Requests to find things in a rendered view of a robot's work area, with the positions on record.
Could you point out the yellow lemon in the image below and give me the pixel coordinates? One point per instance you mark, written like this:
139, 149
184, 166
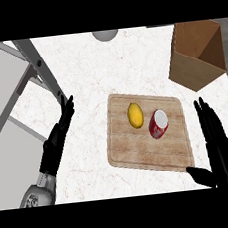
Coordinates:
135, 115

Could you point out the grey round object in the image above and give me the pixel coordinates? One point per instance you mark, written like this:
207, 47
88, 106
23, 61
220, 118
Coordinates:
105, 34

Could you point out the wooden cutting board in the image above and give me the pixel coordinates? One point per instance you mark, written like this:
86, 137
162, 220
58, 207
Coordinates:
149, 132

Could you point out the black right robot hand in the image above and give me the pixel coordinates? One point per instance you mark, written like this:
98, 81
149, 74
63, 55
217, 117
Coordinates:
221, 151

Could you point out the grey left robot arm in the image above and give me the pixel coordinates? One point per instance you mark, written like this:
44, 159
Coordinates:
39, 192

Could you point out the red can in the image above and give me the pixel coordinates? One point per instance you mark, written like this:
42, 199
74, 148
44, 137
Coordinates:
158, 124

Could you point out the grey metal frame structure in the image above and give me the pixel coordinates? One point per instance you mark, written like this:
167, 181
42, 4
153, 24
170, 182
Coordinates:
5, 107

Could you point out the brown cardboard box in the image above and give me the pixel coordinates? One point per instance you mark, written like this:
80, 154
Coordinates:
198, 55

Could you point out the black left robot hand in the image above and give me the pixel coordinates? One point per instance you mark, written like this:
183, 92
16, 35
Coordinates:
57, 137

